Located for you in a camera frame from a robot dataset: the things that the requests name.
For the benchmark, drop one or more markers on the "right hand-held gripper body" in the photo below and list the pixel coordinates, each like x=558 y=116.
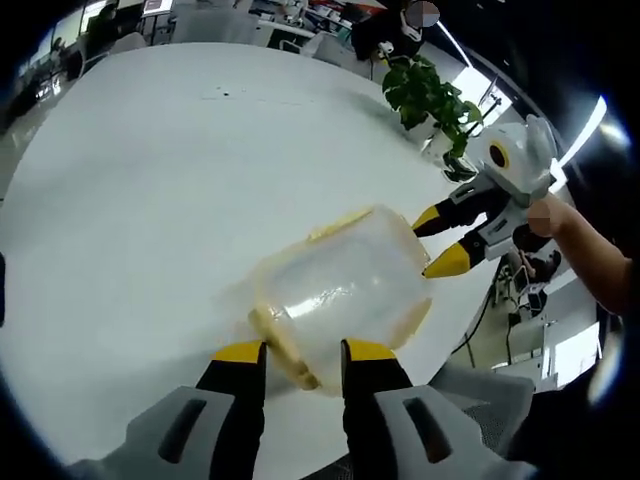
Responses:
x=520 y=160

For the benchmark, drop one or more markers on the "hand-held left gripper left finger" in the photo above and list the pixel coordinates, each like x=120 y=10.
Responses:
x=200 y=435

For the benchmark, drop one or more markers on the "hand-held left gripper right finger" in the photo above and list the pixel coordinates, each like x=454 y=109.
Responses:
x=400 y=430

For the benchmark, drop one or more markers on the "clear container with yellow clips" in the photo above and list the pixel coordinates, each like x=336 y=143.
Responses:
x=285 y=352

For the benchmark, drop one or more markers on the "grey mesh office chair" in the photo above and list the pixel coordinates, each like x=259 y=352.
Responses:
x=480 y=395

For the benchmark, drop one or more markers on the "potted green plant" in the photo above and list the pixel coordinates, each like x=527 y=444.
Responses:
x=420 y=95

